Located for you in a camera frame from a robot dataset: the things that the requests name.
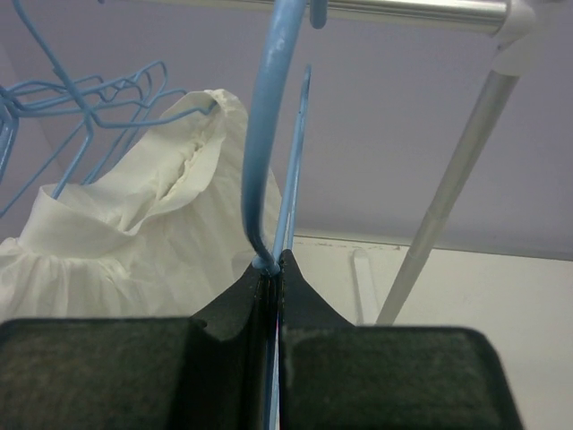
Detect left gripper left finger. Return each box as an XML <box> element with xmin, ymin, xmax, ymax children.
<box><xmin>1</xmin><ymin>268</ymin><xmax>273</xmax><ymax>429</ymax></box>

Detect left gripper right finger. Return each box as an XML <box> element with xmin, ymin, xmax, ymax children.
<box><xmin>278</xmin><ymin>250</ymin><xmax>523</xmax><ymax>429</ymax></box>

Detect white ruffled skirt left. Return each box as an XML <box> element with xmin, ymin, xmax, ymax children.
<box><xmin>1</xmin><ymin>89</ymin><xmax>254</xmax><ymax>320</ymax></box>

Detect white metal clothes rack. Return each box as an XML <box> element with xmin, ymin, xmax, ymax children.
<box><xmin>302</xmin><ymin>1</ymin><xmax>540</xmax><ymax>324</ymax></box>

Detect blue wire hanger with skirt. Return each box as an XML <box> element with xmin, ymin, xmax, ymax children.
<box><xmin>51</xmin><ymin>62</ymin><xmax>220</xmax><ymax>201</ymax></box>

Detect blue wire hanger bundle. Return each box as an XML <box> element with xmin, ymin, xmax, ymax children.
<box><xmin>1</xmin><ymin>1</ymin><xmax>185</xmax><ymax>215</ymax></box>

